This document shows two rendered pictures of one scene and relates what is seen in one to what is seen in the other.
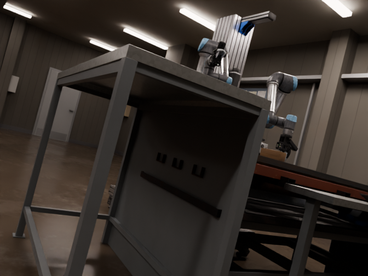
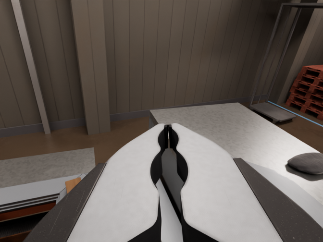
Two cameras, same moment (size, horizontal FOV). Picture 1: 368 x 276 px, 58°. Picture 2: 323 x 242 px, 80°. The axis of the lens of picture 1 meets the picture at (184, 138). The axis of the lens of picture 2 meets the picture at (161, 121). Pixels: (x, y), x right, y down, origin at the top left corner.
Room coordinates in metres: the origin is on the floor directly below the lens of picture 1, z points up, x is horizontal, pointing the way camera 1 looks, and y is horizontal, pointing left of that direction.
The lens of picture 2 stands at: (2.22, -0.09, 1.52)
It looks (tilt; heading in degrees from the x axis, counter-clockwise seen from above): 29 degrees down; 188
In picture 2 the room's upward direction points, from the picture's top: 5 degrees clockwise
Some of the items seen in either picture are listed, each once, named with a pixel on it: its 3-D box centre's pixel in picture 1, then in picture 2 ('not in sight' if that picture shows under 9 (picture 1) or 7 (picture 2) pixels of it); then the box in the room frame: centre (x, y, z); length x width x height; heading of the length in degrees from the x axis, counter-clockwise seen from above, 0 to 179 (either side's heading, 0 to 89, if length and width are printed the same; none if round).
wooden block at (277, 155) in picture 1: (272, 155); (76, 193); (1.75, -0.47, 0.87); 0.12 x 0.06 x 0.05; 40
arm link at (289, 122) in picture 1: (290, 122); not in sight; (2.46, -0.73, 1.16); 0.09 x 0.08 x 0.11; 6
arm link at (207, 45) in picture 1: (201, 72); not in sight; (2.67, -0.01, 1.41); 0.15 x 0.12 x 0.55; 99
